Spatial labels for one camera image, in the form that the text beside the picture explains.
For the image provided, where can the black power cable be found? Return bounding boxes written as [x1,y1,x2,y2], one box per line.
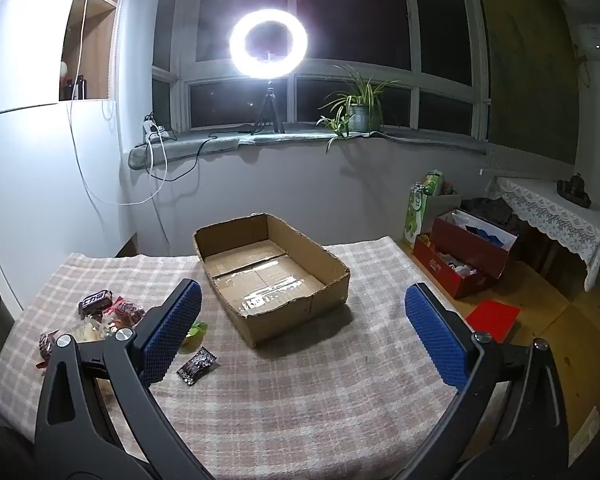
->
[147,131,254,261]

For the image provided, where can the green paper gift bag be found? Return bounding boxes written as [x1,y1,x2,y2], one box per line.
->
[403,169,444,246]

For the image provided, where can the Snickers bar Chinese label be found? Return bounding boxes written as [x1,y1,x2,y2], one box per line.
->
[78,289,114,318]

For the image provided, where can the white power strip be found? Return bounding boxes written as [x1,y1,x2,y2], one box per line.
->
[143,118,170,144]

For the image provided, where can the red shoe box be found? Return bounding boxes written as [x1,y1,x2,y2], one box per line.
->
[413,209,518,299]

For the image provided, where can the potted spider plant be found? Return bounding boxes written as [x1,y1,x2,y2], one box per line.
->
[316,64,396,153]

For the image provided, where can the plaid pink tablecloth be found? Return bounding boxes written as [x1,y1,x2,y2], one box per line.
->
[0,237,455,479]

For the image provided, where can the red box lid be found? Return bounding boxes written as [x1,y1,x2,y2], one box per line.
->
[466,299,520,344]

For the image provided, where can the rice cracker pack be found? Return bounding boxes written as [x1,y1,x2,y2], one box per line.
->
[68,318,110,344]

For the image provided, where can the dark teapot ornament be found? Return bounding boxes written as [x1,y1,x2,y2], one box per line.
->
[556,174,592,209]

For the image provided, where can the ring light on tripod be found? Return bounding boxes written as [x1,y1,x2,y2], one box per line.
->
[228,8,309,134]

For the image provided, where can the grey windowsill cloth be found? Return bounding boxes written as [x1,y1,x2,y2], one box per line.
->
[126,129,489,171]

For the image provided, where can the black patterned candy packet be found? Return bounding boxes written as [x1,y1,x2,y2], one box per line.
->
[176,347,216,386]

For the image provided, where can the dark candy red ties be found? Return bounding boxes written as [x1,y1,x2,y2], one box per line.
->
[36,330,58,370]

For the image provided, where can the wooden wall shelf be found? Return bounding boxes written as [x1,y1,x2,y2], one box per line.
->
[59,0,118,101]

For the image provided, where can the cardboard box tray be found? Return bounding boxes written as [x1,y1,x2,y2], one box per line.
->
[193,212,351,348]

